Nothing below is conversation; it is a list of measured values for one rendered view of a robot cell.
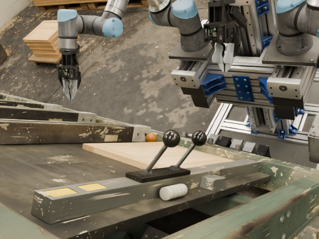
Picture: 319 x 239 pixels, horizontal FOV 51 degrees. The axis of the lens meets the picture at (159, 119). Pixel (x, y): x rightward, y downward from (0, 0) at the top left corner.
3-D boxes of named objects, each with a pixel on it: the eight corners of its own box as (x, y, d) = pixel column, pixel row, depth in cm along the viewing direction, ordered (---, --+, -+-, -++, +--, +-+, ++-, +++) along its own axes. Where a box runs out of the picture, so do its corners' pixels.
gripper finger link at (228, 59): (217, 75, 99) (217, 44, 96) (226, 71, 104) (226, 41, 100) (227, 76, 97) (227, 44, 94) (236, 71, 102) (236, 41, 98)
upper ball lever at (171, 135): (153, 182, 75) (187, 137, 70) (142, 184, 72) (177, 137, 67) (143, 170, 77) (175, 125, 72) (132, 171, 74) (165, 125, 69)
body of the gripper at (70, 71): (57, 80, 133) (56, 50, 130) (61, 77, 142) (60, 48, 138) (77, 81, 134) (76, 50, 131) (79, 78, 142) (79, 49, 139)
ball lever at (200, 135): (181, 177, 85) (212, 137, 80) (173, 179, 82) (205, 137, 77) (171, 166, 87) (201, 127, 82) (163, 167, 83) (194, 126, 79)
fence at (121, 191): (258, 171, 129) (260, 161, 129) (49, 225, 52) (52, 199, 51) (246, 168, 132) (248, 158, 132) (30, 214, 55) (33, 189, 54)
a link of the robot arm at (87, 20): (109, 36, 140) (88, 36, 132) (93, 33, 147) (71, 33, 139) (110, 16, 138) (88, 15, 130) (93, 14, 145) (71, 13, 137)
